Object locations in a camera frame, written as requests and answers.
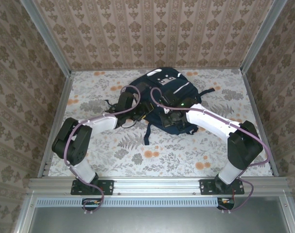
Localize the navy blue backpack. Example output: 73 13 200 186
124 67 215 146

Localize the floral tablecloth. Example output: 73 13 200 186
47 69 274 178

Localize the grey metal panel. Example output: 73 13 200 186
28 206 295 233

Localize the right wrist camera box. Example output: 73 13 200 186
159 112 174 129

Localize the aluminium rear table rail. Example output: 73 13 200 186
70 67 243 72

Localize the aluminium front mounting rail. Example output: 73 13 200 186
27 176 293 196

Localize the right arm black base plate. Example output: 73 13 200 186
199 179 245 196

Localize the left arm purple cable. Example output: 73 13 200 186
64 86 141 216

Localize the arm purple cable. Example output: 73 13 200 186
64 86 141 216
150 87 271 214

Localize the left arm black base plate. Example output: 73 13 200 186
70 179 114 196

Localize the slotted grey cable duct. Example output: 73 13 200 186
36 197 222 208

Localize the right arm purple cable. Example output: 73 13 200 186
150 87 271 214

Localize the aluminium frame corner post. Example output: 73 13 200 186
20 0 73 76
240 0 288 73

